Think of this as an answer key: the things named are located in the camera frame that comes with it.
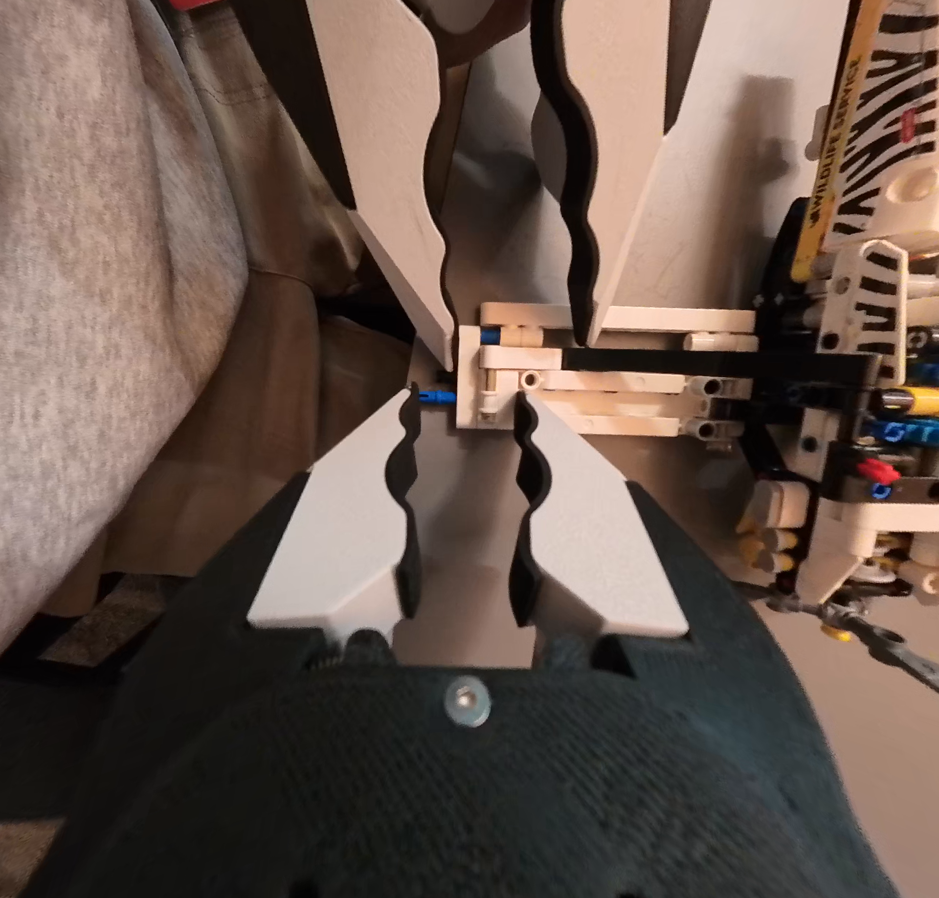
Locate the grey sweatshirt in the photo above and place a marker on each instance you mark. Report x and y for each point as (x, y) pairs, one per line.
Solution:
(95, 252)

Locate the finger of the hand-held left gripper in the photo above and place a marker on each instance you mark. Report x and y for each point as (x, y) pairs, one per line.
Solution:
(381, 142)
(623, 69)

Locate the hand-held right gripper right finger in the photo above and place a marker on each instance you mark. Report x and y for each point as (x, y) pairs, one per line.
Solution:
(601, 546)

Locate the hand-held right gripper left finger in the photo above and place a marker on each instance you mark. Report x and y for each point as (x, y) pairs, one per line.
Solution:
(330, 546)

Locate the person's left hand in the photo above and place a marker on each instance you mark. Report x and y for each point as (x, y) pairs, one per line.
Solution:
(506, 32)

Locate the zebra striped lego plane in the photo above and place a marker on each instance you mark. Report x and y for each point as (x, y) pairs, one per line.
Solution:
(623, 318)

